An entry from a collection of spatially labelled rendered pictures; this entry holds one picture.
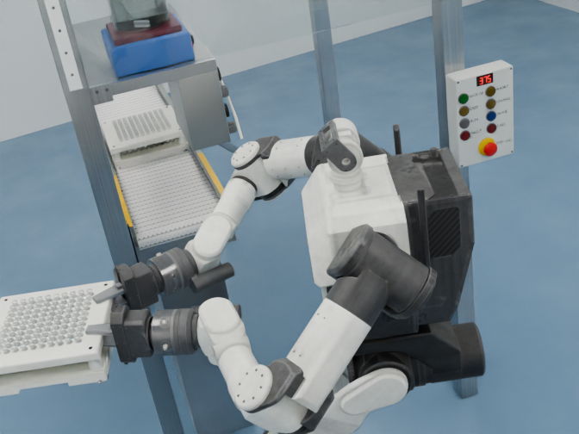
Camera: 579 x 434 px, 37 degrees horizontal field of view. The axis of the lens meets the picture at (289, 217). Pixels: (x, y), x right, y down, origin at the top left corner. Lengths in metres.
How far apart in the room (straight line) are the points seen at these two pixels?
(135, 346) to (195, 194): 0.91
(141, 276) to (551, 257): 2.21
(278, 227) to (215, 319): 2.45
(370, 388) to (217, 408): 1.21
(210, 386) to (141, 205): 0.67
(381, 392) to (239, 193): 0.55
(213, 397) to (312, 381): 1.51
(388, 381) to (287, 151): 0.54
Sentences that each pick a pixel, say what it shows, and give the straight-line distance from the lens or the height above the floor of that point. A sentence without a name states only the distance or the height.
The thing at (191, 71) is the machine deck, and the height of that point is 1.31.
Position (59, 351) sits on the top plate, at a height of 1.07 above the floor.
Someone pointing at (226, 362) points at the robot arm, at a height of 1.07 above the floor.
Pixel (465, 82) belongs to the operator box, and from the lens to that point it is 2.33.
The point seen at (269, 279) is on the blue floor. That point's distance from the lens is 3.66.
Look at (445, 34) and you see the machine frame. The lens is 2.33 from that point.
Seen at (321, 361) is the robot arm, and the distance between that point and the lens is 1.38.
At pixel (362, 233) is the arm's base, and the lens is 1.39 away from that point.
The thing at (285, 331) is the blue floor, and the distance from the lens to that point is 3.35.
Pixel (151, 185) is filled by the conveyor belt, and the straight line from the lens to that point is 2.61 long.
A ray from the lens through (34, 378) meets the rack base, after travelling 1.73.
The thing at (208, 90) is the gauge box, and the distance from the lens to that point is 2.21.
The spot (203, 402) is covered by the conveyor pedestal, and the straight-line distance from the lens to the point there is 2.87.
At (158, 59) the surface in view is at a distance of 2.09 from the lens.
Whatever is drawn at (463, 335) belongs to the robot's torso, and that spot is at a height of 0.90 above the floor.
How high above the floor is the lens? 2.03
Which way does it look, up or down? 30 degrees down
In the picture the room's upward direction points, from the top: 9 degrees counter-clockwise
